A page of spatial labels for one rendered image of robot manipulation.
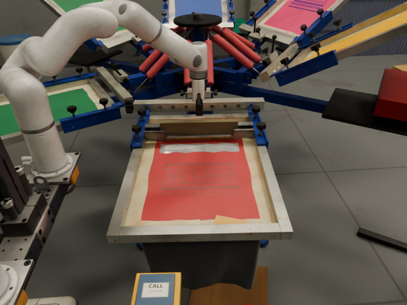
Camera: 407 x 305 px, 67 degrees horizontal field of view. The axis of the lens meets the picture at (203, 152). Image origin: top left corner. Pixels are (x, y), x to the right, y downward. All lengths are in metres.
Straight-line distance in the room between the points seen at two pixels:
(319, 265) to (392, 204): 0.91
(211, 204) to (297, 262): 1.19
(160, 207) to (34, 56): 0.61
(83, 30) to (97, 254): 1.65
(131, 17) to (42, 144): 0.46
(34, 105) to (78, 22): 0.26
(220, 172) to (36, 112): 0.70
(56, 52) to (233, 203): 0.74
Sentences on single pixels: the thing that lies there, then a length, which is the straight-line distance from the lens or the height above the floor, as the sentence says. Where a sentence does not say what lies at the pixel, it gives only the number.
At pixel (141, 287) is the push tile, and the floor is 0.97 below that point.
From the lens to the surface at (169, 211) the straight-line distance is 1.12.
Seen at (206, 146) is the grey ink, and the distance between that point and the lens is 1.42.
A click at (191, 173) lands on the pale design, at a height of 0.96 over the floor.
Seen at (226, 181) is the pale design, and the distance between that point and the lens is 1.23.
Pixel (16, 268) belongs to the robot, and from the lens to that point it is 0.87.
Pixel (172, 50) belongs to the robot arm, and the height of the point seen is 1.43.
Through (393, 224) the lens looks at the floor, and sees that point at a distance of 2.70.
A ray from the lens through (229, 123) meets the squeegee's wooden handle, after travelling 1.41.
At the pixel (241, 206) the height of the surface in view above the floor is 0.96.
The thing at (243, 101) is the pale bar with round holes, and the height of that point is 1.04.
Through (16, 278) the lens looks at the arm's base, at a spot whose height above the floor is 1.15.
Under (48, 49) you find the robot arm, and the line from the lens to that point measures 0.97.
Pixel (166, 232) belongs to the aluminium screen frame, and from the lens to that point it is 1.01.
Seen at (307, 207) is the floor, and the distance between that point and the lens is 2.58.
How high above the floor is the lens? 1.75
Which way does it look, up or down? 35 degrees down
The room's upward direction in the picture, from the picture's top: 1 degrees counter-clockwise
